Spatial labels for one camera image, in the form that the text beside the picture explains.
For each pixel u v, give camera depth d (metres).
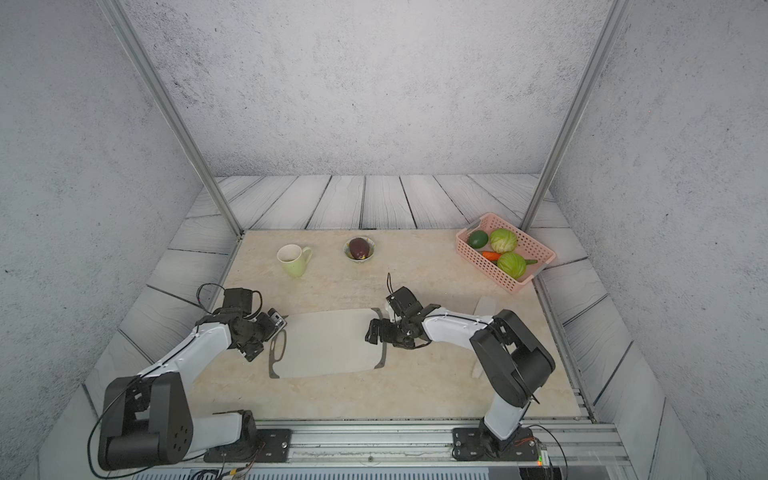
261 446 0.72
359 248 1.08
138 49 0.76
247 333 0.66
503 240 1.08
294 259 1.00
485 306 0.99
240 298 0.71
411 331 0.67
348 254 1.10
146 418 0.45
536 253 1.09
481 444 0.64
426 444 0.75
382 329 0.80
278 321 0.83
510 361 0.47
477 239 1.14
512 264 0.99
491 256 1.06
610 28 0.72
